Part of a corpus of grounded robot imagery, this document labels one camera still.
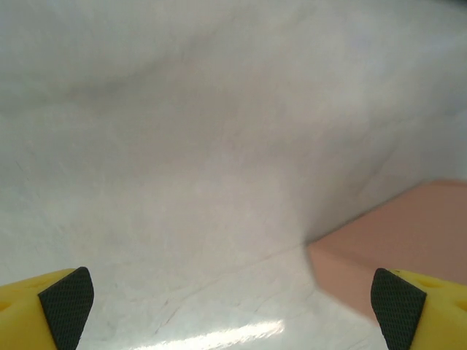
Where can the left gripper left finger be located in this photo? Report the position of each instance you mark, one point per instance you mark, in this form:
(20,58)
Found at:
(25,317)

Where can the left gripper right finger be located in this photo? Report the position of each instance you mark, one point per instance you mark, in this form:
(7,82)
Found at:
(438,317)

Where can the pink corrugated paper box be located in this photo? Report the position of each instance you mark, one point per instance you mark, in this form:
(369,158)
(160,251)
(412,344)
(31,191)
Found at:
(401,233)

